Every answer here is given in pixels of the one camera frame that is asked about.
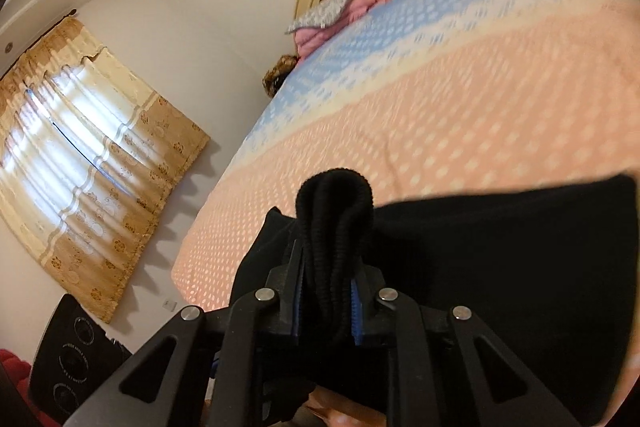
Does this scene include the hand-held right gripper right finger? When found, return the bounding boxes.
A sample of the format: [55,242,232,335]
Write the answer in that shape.
[350,264,583,427]

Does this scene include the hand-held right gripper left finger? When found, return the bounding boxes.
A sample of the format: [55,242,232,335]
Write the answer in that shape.
[62,237,306,427]

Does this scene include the black pants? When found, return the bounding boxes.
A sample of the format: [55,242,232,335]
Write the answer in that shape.
[229,168,638,427]

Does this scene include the polka dot quilt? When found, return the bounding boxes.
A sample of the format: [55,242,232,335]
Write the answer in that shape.
[171,0,640,308]

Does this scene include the brown patterned bag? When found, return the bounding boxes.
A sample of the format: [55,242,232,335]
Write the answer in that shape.
[263,54,300,98]

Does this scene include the black panel with rings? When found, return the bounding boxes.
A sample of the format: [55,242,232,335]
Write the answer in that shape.
[29,294,132,423]

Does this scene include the beige floral curtain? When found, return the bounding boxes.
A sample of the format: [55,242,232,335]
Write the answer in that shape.
[0,17,211,324]

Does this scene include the grey patterned pillow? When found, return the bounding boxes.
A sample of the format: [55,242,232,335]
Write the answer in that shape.
[286,0,357,34]

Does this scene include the red cushion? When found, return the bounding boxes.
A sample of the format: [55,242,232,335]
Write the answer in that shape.
[0,348,48,427]

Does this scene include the pink folded blanket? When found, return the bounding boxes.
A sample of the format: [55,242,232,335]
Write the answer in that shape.
[295,0,396,60]

